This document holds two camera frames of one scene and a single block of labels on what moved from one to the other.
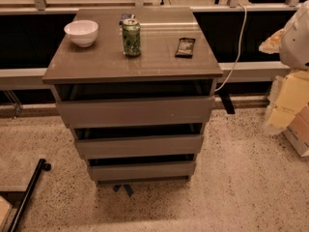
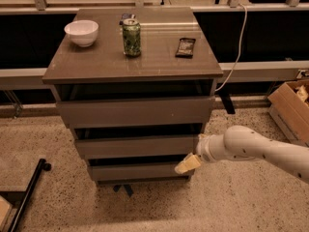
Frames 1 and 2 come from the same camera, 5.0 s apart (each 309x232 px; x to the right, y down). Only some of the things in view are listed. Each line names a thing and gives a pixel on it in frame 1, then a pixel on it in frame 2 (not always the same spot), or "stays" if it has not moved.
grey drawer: (123, 146) stays
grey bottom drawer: (119, 171) stays
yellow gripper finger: (272, 43) -> (191, 162)
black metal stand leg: (41, 165) stays
